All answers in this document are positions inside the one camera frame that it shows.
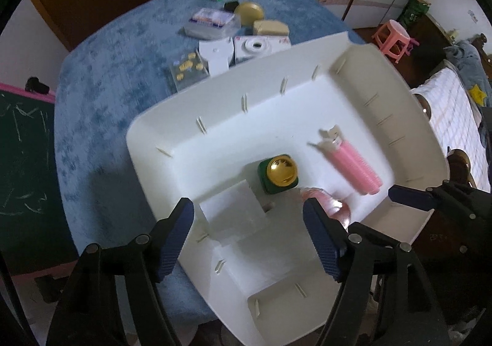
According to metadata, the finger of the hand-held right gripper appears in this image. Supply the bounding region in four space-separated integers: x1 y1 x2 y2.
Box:
388 179 492 227

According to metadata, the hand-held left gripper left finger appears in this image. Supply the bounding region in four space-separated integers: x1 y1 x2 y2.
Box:
46 197 195 346

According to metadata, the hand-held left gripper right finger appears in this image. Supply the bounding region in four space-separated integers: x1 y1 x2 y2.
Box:
302 198 450 346

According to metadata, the white plastic tray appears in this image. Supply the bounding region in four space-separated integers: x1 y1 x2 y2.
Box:
126 32 450 346

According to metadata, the clear box with yellow pieces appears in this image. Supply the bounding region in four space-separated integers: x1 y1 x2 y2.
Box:
169 52 211 93

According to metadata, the white plastic piece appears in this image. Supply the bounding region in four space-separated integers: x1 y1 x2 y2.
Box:
199 37 235 76

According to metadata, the white toy camera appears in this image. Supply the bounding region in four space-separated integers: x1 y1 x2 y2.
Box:
233 36 292 64

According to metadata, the clear card box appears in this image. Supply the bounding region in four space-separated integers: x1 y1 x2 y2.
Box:
184 7 242 41

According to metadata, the round beige compact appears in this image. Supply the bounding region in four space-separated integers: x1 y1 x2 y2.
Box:
234 1 265 27

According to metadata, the pink hair roller set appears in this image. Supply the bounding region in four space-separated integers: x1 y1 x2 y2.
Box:
307 125 382 196

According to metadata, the translucent white box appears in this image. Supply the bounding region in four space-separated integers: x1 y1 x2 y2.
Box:
198 181 275 245

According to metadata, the green bottle with gold cap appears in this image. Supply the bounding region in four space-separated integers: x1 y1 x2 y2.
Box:
257 154 300 196

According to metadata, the white checkered cloth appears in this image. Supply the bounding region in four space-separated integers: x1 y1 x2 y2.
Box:
411 67 492 193

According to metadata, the blue clothing with yellow star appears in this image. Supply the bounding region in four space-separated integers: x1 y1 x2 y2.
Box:
444 34 492 108

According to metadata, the pink plastic stool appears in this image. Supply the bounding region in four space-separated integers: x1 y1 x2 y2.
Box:
371 19 418 62

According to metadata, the pink framed chalkboard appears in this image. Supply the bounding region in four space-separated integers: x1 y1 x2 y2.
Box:
0 83 77 277

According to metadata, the blue fluffy blanket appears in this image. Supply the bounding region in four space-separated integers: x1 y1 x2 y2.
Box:
54 0 366 327

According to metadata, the green carton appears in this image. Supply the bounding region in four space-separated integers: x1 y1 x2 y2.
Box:
398 0 430 26

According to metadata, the black easel knob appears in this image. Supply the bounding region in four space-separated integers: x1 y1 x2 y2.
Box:
27 78 50 95

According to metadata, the wooden bed post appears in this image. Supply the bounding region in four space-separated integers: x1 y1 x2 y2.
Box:
448 149 479 187

